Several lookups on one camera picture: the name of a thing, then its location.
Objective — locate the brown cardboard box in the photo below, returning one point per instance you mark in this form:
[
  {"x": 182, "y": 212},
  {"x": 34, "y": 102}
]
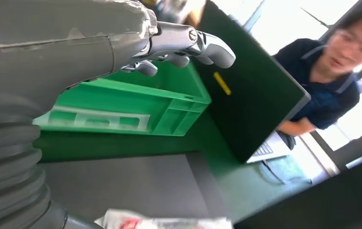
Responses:
[{"x": 195, "y": 17}]

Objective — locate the white red-printed poly package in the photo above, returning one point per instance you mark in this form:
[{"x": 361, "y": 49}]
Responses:
[{"x": 168, "y": 222}]

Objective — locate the green plastic crate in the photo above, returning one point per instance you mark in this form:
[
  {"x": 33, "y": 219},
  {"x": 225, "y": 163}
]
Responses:
[{"x": 120, "y": 101}]

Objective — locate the dark laptop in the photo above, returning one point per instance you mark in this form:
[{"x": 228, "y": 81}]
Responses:
[{"x": 253, "y": 104}]

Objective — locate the green table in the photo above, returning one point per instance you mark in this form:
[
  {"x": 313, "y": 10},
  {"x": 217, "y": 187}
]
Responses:
[{"x": 225, "y": 177}]

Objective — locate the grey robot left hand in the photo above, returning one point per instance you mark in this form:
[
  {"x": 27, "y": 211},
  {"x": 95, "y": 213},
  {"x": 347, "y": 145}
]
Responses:
[{"x": 57, "y": 47}]

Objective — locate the yellow laptop sticker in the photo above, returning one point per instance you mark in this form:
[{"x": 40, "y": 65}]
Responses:
[{"x": 222, "y": 83}]

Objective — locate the person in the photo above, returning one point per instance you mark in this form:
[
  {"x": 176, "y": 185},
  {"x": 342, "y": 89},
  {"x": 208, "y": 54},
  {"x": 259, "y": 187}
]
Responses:
[{"x": 326, "y": 88}]

